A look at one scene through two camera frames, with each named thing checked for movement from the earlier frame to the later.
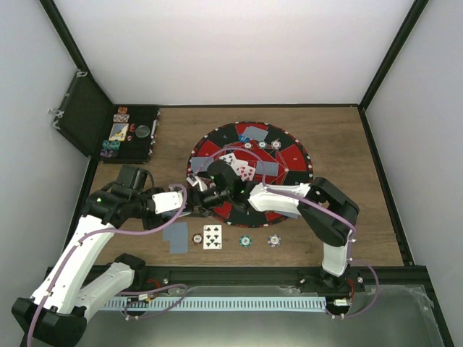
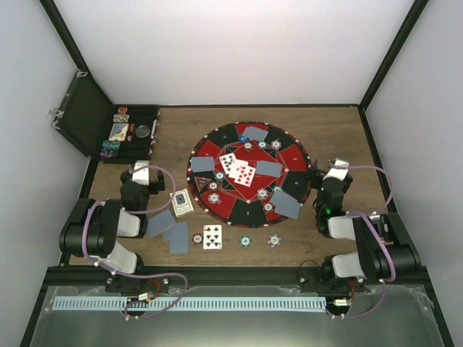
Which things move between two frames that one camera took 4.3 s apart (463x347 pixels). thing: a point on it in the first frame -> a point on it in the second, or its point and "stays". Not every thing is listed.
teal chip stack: x=245 y=241 stays
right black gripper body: x=207 y=203 -> x=317 y=173
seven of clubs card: x=212 y=238 stays
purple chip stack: x=274 y=240 stays
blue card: x=269 y=168 stays
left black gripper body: x=153 y=224 -> x=157 y=187
